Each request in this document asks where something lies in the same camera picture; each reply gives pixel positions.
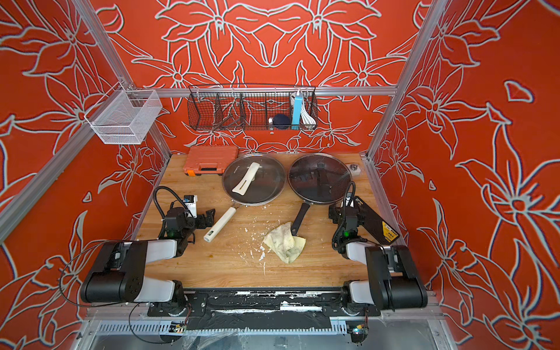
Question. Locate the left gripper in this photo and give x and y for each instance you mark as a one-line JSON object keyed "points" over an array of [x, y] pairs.
{"points": [[208, 219]]}

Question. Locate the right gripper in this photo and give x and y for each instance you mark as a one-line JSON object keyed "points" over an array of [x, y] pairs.
{"points": [[335, 213]]}

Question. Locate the yellow cloth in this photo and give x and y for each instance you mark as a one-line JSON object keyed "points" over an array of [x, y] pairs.
{"points": [[286, 246]]}

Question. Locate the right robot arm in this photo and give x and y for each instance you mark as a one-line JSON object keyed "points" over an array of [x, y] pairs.
{"points": [[393, 280]]}

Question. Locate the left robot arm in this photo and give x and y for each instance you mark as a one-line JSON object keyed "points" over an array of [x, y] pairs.
{"points": [[118, 273]]}

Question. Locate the black plate with warning label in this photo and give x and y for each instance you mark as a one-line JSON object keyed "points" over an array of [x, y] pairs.
{"points": [[381, 230]]}

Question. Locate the black frying pan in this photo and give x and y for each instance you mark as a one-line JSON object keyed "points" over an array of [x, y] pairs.
{"points": [[302, 216]]}

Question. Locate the orange tool case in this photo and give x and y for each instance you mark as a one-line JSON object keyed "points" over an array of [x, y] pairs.
{"points": [[209, 159]]}

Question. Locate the light blue white brush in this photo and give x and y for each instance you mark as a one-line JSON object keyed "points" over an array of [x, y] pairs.
{"points": [[300, 116]]}

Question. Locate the blue round object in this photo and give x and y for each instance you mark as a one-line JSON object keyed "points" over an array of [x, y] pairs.
{"points": [[281, 122]]}

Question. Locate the clear plastic basket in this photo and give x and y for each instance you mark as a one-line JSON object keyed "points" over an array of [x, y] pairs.
{"points": [[124, 118]]}

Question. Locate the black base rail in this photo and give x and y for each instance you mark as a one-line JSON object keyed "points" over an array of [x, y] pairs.
{"points": [[266, 309]]}

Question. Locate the black wire basket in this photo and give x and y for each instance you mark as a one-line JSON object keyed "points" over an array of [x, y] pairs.
{"points": [[240, 107]]}

